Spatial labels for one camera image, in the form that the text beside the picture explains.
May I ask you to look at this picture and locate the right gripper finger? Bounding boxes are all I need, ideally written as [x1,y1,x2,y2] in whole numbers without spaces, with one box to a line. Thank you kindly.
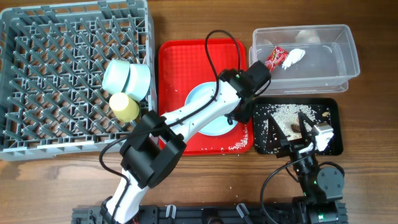
[298,112,313,141]
[266,116,287,152]

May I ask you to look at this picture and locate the food scraps and rice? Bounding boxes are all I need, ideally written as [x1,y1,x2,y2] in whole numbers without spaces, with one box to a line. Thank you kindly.
[252,103,330,154]

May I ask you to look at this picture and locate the large light blue plate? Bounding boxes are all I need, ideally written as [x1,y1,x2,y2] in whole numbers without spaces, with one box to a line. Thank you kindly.
[185,82,238,136]

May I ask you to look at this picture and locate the white napkin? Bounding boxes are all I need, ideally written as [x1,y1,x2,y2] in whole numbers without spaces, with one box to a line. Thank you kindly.
[282,49,305,70]

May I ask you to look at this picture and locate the red snack wrapper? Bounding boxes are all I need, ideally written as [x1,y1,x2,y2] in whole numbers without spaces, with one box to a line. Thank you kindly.
[265,46,289,72]

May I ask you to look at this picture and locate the light blue bowl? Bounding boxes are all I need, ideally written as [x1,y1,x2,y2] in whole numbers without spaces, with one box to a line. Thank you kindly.
[125,64,150,101]

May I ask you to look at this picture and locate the yellow plastic cup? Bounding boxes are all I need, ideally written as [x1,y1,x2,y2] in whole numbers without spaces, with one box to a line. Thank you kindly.
[109,93,139,123]

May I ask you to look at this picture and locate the green bowl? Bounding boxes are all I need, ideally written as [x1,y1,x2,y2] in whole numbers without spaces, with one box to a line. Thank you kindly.
[102,60,130,95]

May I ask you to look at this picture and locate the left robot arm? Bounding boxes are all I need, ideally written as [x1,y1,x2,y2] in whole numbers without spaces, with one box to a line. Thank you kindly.
[100,61,271,223]

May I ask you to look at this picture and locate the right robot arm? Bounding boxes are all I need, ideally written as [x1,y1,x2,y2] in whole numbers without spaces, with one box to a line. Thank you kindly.
[260,112,345,223]

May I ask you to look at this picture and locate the grey dishwasher rack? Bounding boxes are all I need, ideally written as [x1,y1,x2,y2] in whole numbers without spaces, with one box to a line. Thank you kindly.
[1,0,155,161]

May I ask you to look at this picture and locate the black plastic tray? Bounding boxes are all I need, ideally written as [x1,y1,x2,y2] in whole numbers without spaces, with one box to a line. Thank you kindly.
[254,97,343,156]

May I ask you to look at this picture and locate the clear plastic bin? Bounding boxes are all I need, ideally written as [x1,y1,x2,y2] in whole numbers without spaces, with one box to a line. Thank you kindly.
[249,24,360,95]

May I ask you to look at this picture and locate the red plastic tray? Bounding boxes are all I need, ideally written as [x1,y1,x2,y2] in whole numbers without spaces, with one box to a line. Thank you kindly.
[158,39,254,156]

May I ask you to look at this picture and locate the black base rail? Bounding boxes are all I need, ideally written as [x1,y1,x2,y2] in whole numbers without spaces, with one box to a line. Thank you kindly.
[71,202,348,224]

